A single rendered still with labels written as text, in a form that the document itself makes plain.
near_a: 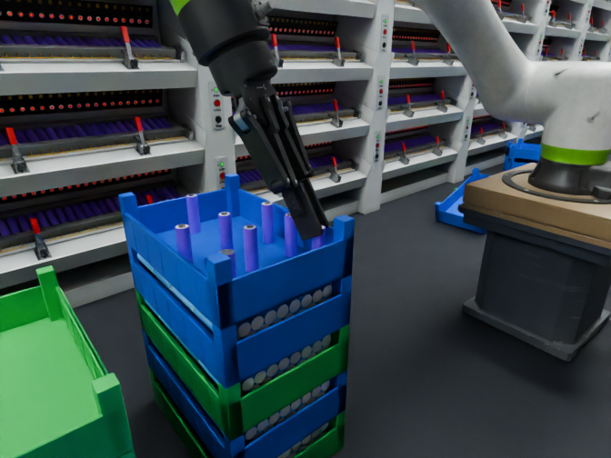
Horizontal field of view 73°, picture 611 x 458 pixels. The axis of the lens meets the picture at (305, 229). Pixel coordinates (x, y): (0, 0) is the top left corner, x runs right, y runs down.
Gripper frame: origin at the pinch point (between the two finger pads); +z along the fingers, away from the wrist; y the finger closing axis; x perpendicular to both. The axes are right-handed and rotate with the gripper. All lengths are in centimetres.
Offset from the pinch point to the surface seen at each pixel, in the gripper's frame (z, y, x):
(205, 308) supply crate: 4.2, -14.2, 9.2
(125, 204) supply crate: -9.8, -1.5, 26.2
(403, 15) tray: -33, 127, -7
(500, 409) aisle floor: 50, 19, -10
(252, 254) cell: 2.7, -3.7, 7.9
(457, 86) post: 0, 176, -15
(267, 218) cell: 0.5, 5.7, 9.2
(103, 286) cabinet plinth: 6, 24, 76
